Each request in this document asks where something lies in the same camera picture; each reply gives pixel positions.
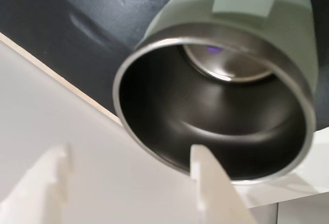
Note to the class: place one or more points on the glossy black mat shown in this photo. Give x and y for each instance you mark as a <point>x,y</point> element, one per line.
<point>51,8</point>

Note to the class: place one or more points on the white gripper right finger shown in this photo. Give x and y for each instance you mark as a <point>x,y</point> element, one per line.
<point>216,190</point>

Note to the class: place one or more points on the light wooden board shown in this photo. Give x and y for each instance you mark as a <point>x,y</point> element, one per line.
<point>64,82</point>

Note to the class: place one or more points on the white board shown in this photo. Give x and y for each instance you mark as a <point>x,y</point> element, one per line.
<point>102,131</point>

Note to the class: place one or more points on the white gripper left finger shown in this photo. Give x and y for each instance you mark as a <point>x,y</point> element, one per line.
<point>33,190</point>

